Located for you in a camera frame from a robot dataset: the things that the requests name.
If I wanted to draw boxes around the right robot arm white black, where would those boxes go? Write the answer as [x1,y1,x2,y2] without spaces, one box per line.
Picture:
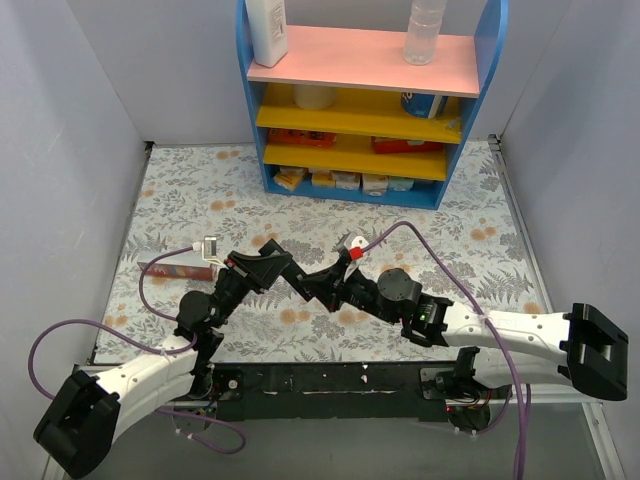
[284,265,629,401]

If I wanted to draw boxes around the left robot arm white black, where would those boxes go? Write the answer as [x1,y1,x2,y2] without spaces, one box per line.
[33,241,292,479]

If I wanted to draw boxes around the red snack box on table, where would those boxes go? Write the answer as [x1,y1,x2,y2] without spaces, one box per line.
[145,251,217,282]

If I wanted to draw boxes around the yellow tissue pack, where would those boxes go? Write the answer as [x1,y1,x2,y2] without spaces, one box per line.
[273,166,308,192]

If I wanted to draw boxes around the orange red snack box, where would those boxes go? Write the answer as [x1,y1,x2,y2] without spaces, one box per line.
[268,128,337,148]

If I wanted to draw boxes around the red snack box on shelf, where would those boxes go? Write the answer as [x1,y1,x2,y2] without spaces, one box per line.
[371,136,443,154]

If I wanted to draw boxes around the blue wooden shelf unit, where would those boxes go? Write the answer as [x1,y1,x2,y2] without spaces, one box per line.
[235,1,509,210]

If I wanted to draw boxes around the blue white can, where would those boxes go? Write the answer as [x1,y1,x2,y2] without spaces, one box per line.
[401,92,448,119]

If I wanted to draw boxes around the white plastic bottle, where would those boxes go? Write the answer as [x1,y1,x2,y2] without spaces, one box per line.
[245,0,288,68]

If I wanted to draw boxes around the clear plastic water bottle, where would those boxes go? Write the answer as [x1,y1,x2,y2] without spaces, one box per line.
[403,0,447,65]

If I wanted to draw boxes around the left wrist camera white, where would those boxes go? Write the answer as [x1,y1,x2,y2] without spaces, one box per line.
[192,236,221,265]

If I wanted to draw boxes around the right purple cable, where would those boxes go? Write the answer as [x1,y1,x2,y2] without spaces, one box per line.
[362,221,531,480]

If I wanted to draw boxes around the purple cable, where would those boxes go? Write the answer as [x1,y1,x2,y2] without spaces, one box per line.
[362,221,531,480]
[27,244,247,455]

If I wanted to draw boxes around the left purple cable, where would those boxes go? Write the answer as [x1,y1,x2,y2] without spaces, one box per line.
[27,244,247,455]

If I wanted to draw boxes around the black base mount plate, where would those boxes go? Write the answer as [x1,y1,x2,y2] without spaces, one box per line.
[199,360,481,421]

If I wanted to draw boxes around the aluminium frame rail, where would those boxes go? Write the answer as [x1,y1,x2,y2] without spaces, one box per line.
[487,133,626,480]

